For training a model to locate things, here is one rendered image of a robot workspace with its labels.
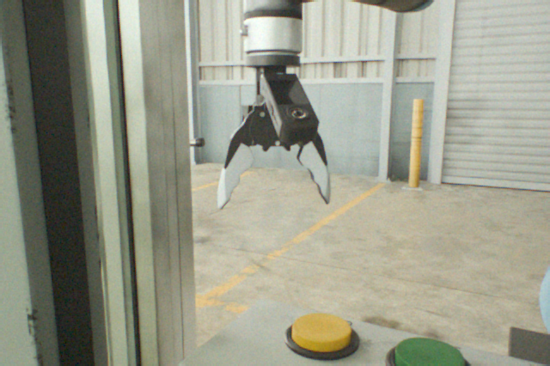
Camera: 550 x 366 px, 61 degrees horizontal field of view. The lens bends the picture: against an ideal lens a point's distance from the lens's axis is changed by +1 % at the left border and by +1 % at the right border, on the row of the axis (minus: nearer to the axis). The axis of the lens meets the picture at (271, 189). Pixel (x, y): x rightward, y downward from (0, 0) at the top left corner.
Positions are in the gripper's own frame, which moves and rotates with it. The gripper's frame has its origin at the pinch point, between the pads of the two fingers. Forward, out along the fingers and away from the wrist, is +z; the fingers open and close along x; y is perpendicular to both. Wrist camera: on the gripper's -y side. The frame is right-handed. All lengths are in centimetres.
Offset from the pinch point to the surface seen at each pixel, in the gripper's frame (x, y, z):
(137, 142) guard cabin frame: 15.1, -28.9, -12.3
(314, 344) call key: 4.6, -33.1, 0.5
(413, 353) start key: -0.9, -35.7, 0.3
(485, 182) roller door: -333, 407, 85
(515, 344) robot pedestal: -28.7, -11.8, 16.3
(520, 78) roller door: -352, 393, -30
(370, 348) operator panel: 0.7, -33.1, 1.3
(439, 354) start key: -2.4, -36.0, 0.3
